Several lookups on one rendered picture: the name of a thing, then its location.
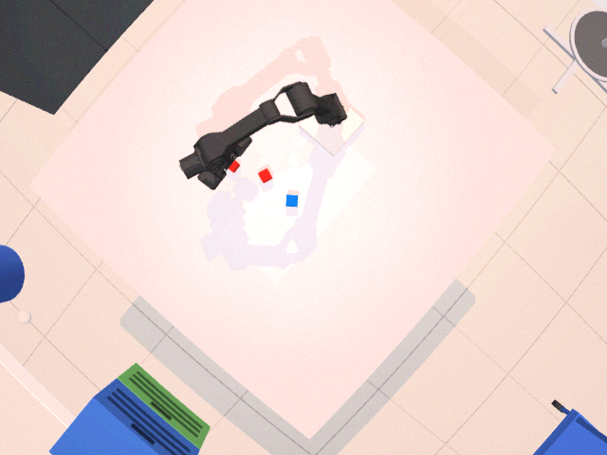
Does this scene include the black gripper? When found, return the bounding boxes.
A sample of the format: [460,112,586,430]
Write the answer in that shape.
[197,136,252,191]

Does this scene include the red cube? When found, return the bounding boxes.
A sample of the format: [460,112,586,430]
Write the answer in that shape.
[258,168,272,183]
[229,160,241,173]

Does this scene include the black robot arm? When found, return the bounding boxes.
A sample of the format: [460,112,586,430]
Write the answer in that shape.
[179,82,348,179]

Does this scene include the blue cube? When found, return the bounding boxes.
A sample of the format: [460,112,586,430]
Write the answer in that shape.
[285,194,298,207]

